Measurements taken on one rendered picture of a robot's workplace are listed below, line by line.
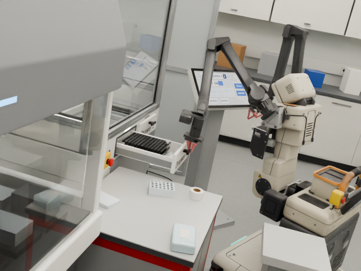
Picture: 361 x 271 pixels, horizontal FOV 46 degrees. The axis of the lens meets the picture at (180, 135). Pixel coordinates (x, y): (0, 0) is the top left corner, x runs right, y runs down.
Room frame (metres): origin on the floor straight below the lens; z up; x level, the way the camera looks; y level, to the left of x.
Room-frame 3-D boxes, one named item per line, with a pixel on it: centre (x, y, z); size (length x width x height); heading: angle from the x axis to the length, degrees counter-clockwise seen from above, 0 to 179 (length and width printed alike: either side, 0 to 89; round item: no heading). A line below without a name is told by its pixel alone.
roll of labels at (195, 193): (1.88, -0.13, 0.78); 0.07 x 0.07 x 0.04
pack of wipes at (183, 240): (1.46, -0.09, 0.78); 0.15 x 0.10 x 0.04; 2
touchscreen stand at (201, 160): (3.11, -0.23, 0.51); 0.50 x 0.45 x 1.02; 40
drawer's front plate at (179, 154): (2.11, -0.02, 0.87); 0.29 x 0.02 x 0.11; 167
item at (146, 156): (2.15, 0.18, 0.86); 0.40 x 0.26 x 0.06; 77
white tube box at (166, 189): (1.86, 0.04, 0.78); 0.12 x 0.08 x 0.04; 97
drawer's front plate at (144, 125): (2.48, 0.22, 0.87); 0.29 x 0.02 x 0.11; 167
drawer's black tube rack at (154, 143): (2.15, 0.17, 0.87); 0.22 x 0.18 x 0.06; 77
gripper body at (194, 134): (2.13, -0.07, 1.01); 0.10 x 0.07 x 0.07; 76
